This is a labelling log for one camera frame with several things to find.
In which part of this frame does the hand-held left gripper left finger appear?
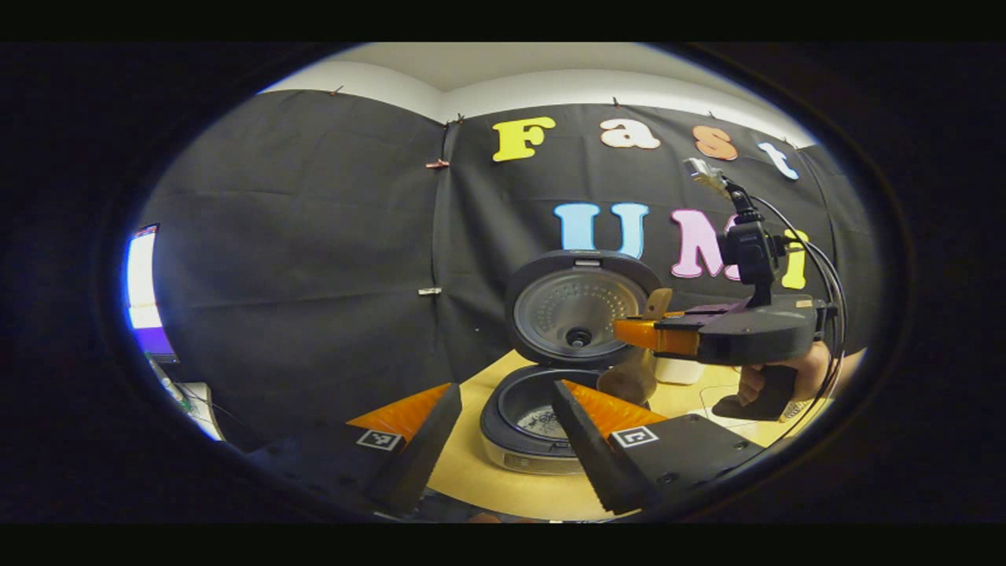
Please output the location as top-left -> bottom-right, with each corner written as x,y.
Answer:
267,383 -> 463,516

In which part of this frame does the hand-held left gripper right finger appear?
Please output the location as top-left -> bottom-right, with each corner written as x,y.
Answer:
550,380 -> 765,516

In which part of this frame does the wooden spoon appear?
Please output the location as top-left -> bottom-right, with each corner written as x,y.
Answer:
597,288 -> 674,406

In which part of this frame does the dark grey rice cooker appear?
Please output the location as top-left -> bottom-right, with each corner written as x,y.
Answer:
479,249 -> 665,476

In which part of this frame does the white toaster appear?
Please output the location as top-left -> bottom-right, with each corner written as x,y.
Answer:
655,358 -> 706,386

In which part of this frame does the computer monitor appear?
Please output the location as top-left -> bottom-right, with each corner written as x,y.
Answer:
126,224 -> 178,364

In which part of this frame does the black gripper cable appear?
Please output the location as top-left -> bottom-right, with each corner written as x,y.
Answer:
751,195 -> 848,410

